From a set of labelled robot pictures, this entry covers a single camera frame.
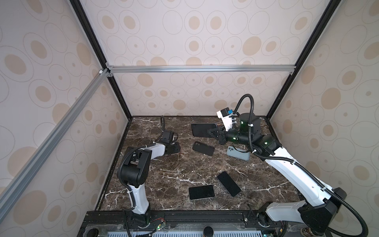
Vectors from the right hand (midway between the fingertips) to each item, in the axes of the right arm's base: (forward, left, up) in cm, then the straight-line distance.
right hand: (209, 130), depth 67 cm
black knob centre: (-36, +2, -25) cm, 43 cm away
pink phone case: (+4, +20, -21) cm, 29 cm away
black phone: (-16, +3, -34) cm, 38 cm away
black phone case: (+14, +1, -36) cm, 39 cm away
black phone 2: (-12, -13, -34) cm, 38 cm away
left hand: (+13, +15, -30) cm, 36 cm away
